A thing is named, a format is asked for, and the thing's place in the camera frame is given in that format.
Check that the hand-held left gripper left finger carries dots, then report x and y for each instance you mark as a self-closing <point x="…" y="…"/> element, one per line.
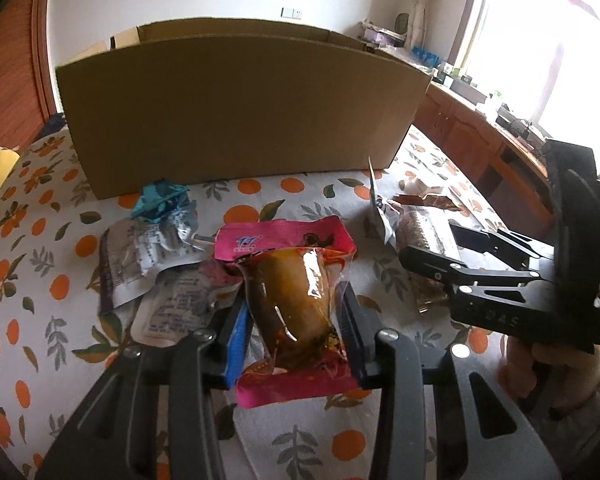
<point x="237" y="341"/>

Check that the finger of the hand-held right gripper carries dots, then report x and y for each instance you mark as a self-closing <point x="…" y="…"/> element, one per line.
<point x="499" y="245"/>
<point x="429" y="262"/>

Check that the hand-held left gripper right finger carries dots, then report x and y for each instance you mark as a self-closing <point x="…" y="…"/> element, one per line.
<point x="352" y="331"/>

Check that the clear packet with brown snack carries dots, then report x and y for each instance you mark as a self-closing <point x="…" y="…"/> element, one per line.
<point x="419" y="227"/>

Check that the brown cardboard box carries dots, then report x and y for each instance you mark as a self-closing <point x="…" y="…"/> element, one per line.
<point x="230" y="110"/>

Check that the person's right hand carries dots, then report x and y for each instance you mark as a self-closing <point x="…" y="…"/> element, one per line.
<point x="582" y="372"/>

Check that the white pink snack packet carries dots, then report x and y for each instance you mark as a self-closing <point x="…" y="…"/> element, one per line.
<point x="180" y="305"/>

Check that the small white snack packet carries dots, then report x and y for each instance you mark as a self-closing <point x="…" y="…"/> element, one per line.
<point x="417" y="186"/>

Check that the wooden cabinet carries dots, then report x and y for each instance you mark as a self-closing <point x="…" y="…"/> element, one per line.
<point x="459" y="130"/>

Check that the silver purple snack packet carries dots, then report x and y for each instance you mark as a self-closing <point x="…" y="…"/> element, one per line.
<point x="130" y="255"/>

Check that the teal snack packet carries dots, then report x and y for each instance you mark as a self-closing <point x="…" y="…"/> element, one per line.
<point x="157" y="200"/>

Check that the window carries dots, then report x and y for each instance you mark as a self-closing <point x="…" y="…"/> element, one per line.
<point x="529" y="60"/>

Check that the orange print bedsheet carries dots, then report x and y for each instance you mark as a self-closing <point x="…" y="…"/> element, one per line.
<point x="55" y="335"/>

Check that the pack of blue bottles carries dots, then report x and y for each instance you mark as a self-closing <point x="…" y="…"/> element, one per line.
<point x="423" y="56"/>

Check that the pile of papers and boxes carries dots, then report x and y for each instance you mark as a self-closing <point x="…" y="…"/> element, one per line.
<point x="379" y="35"/>

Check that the patterned curtain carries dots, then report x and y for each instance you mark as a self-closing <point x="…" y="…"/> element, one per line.
<point x="422" y="5"/>

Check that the wooden door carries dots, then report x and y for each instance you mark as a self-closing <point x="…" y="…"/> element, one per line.
<point x="10" y="85"/>

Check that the white wall switch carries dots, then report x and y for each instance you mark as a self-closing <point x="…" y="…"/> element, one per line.
<point x="292" y="12"/>

